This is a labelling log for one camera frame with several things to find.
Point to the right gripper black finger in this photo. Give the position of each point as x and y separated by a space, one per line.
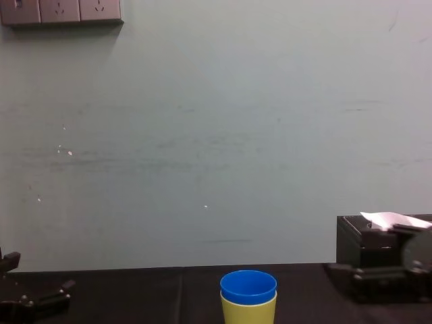
371 272

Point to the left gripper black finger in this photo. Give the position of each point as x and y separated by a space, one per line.
10 263
50 294

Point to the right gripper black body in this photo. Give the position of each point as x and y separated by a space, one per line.
395 288

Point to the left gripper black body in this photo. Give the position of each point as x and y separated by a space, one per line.
17 312

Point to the black tissue box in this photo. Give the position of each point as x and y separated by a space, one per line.
351 239

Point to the white paper tissue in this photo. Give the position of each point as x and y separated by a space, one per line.
384 219

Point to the black table cloth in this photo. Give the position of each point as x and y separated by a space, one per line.
141 297

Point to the blue plastic cup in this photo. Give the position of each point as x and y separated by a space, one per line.
248 285

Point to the yellow plastic cup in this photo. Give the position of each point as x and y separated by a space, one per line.
248 312

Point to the white wall switch plate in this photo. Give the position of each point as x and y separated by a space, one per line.
20 11

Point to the white wall socket plate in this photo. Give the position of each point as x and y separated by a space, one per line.
60 10
100 9

